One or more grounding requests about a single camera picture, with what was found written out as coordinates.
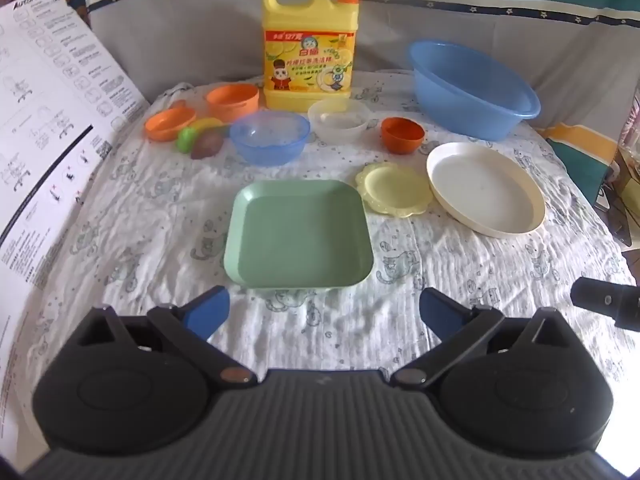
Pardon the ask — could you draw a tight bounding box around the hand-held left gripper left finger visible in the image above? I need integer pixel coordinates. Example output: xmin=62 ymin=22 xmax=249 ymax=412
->
xmin=80 ymin=286 xmax=258 ymax=387

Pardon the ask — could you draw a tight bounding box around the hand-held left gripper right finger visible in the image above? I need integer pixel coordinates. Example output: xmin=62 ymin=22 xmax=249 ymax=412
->
xmin=391 ymin=287 xmax=567 ymax=389

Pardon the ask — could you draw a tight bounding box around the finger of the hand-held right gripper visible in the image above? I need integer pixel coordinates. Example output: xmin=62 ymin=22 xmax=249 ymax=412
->
xmin=570 ymin=276 xmax=640 ymax=332

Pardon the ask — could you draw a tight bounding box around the green square plate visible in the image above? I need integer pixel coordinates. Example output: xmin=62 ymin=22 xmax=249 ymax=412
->
xmin=224 ymin=180 xmax=374 ymax=291

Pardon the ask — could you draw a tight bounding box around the cream oval plate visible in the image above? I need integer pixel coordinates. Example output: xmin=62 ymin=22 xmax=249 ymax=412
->
xmin=426 ymin=141 xmax=546 ymax=239

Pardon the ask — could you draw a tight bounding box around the yellow scalloped plate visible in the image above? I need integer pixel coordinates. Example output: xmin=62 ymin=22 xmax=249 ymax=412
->
xmin=356 ymin=161 xmax=434 ymax=219

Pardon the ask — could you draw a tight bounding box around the clear blue bowl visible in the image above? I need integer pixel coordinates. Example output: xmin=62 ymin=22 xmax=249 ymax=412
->
xmin=229 ymin=111 xmax=312 ymax=167

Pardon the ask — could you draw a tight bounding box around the white printed blanket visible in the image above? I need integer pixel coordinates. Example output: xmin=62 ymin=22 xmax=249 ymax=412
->
xmin=22 ymin=67 xmax=638 ymax=411

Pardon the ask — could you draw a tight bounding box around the teal and yellow cloth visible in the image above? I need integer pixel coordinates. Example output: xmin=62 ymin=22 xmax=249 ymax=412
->
xmin=541 ymin=122 xmax=621 ymax=207

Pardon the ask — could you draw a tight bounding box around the brown toy potato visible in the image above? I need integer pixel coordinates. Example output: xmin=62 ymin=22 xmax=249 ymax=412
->
xmin=190 ymin=133 xmax=224 ymax=160

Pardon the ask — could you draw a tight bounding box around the lime green toy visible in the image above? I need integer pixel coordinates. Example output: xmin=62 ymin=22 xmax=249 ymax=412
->
xmin=175 ymin=127 xmax=199 ymax=154

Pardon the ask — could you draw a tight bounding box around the dark orange bowl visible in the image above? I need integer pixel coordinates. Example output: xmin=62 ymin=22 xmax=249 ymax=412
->
xmin=381 ymin=117 xmax=426 ymax=155

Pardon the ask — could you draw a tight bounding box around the shallow light orange bowl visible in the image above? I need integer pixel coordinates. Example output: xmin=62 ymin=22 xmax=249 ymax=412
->
xmin=144 ymin=107 xmax=198 ymax=142

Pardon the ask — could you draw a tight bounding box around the clear white bowl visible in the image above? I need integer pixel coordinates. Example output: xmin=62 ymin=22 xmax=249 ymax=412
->
xmin=307 ymin=98 xmax=372 ymax=144

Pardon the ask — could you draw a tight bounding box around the blue plastic basin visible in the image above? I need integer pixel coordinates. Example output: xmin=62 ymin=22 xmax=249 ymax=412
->
xmin=406 ymin=40 xmax=542 ymax=142

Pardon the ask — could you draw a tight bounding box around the white instruction sheet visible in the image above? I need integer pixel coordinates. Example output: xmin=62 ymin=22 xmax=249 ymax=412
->
xmin=0 ymin=0 xmax=151 ymax=466

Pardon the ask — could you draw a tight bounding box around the grey cushion with teal trim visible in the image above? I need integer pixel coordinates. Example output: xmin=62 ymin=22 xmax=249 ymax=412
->
xmin=82 ymin=0 xmax=640 ymax=201

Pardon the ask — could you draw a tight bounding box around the yellow detergent bottle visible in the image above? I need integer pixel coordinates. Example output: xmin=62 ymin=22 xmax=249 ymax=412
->
xmin=262 ymin=0 xmax=361 ymax=113

